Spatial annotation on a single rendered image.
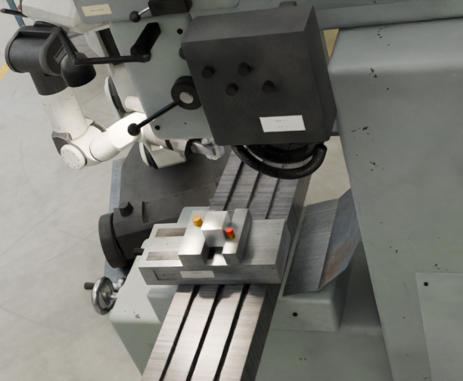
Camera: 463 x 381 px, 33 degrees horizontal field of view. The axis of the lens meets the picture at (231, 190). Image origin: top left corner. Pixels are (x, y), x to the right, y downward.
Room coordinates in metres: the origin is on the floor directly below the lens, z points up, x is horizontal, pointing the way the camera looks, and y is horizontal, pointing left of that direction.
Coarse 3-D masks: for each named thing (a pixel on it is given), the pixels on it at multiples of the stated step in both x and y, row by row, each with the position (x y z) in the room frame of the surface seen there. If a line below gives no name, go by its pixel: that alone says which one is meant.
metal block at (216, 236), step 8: (208, 216) 1.40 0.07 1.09; (216, 216) 1.39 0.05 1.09; (224, 216) 1.38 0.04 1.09; (208, 224) 1.37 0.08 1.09; (216, 224) 1.36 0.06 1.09; (224, 224) 1.36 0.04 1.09; (208, 232) 1.36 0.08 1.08; (216, 232) 1.35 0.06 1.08; (224, 232) 1.35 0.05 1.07; (208, 240) 1.36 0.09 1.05; (216, 240) 1.35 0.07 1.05; (224, 240) 1.35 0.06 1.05
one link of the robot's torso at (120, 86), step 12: (108, 24) 2.18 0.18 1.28; (96, 36) 2.18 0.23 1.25; (108, 36) 2.22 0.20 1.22; (96, 48) 2.18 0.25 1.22; (108, 48) 2.23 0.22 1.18; (120, 72) 2.18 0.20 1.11; (108, 84) 2.22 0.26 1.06; (120, 84) 2.18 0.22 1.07; (120, 96) 2.17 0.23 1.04; (120, 108) 2.18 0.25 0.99
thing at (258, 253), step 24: (240, 216) 1.40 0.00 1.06; (168, 240) 1.45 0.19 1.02; (240, 240) 1.33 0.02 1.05; (264, 240) 1.34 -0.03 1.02; (288, 240) 1.37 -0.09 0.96; (144, 264) 1.40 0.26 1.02; (168, 264) 1.37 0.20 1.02; (216, 264) 1.32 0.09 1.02; (240, 264) 1.29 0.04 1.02; (264, 264) 1.26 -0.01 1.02
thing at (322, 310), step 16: (192, 208) 1.73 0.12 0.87; (208, 208) 1.70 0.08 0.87; (304, 208) 1.57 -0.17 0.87; (288, 272) 1.36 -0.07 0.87; (160, 288) 1.46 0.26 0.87; (176, 288) 1.44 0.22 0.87; (336, 288) 1.27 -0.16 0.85; (160, 304) 1.44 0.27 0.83; (288, 304) 1.27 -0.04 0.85; (304, 304) 1.25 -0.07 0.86; (320, 304) 1.23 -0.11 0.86; (336, 304) 1.24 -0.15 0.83; (160, 320) 1.45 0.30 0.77; (272, 320) 1.30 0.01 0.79; (288, 320) 1.28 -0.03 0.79; (304, 320) 1.26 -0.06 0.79; (320, 320) 1.24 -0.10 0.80; (336, 320) 1.22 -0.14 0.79
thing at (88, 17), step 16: (80, 0) 1.43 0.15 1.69; (96, 0) 1.41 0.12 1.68; (112, 0) 1.40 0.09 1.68; (128, 0) 1.38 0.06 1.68; (144, 0) 1.37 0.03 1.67; (192, 0) 1.32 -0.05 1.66; (208, 0) 1.31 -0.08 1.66; (224, 0) 1.29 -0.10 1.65; (80, 16) 1.44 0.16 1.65; (96, 16) 1.42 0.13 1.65; (112, 16) 1.40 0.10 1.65; (128, 16) 1.39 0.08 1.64; (144, 16) 1.37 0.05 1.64; (160, 16) 1.36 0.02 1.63
